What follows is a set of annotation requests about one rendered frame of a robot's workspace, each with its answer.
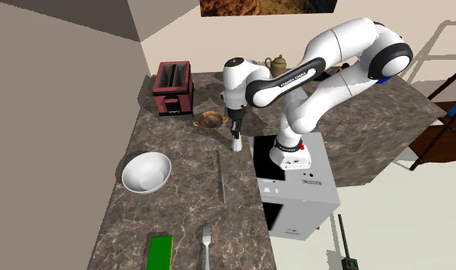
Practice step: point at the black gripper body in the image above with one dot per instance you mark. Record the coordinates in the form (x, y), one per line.
(236, 116)

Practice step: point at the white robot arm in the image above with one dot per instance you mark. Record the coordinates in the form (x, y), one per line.
(317, 101)

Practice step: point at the olive teapot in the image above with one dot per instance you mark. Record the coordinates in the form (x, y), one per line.
(277, 66)

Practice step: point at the long grey knife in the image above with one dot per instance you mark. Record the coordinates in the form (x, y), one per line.
(221, 179)

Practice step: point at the red toaster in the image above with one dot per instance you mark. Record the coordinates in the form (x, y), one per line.
(173, 95)

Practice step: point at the grey robot stand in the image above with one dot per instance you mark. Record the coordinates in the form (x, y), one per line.
(306, 187)

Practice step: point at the white bowl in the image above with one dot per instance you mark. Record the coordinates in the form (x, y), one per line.
(147, 172)

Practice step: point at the black and orange object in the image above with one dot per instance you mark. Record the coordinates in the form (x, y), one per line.
(339, 69)

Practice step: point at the silver fork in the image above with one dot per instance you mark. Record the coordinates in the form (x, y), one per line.
(206, 243)

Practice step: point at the green flat box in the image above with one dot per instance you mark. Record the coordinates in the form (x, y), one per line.
(159, 254)

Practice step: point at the black radio with antenna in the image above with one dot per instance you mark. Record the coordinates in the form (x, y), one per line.
(349, 263)

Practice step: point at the brown wooden shelf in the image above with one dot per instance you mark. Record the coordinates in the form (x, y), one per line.
(442, 138)

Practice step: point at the brown wall picture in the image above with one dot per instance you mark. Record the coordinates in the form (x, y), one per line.
(265, 7)

